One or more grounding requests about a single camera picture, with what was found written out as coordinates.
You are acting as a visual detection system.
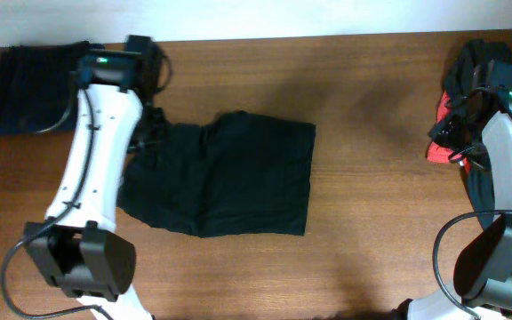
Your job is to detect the black shorts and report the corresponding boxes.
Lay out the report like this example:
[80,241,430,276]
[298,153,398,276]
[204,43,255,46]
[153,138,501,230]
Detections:
[116,111,316,237]

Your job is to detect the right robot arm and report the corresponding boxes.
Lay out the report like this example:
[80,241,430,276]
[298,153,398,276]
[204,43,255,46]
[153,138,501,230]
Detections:
[392,60,512,319]

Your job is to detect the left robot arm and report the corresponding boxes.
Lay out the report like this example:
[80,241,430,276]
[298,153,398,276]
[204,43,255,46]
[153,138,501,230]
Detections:
[20,36,166,319]

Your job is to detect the black printed t-shirt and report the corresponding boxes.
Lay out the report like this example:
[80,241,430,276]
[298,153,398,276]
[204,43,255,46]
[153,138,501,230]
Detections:
[428,39,512,228]

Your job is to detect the red garment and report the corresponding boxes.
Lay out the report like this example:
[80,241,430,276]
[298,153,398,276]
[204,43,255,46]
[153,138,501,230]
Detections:
[426,92,471,173]

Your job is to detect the folded navy blue garment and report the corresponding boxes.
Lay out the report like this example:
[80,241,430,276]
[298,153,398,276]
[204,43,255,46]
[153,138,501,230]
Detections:
[0,41,104,136]

